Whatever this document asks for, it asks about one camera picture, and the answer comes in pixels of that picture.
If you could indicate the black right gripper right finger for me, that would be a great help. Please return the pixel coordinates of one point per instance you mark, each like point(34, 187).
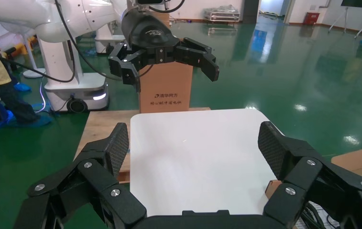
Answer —
point(319, 189)

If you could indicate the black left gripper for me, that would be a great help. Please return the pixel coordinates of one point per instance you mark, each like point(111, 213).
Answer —
point(149, 34)

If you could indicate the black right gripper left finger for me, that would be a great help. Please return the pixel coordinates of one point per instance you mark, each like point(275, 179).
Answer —
point(82, 189)

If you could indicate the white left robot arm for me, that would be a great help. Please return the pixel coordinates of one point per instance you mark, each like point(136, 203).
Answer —
point(16, 15)

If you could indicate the tall printed cardboard box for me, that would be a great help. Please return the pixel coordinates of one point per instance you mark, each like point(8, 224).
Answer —
point(165, 88)

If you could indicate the red box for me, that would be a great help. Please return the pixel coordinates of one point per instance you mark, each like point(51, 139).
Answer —
point(312, 18)

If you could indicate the white paper manual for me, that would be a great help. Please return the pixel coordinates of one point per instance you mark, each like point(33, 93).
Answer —
point(331, 219)

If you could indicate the white wheeled robot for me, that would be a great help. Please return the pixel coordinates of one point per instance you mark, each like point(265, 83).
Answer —
point(109, 38)

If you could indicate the black flight case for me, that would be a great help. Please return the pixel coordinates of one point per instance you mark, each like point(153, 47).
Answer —
point(222, 15)

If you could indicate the white robot column and base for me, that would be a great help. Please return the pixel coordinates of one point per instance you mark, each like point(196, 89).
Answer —
point(57, 63)

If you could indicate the screen on tripod stand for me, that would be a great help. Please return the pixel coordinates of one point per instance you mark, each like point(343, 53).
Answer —
point(357, 3)

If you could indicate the white pedestal stand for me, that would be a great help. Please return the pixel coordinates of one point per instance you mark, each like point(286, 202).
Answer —
point(34, 73)

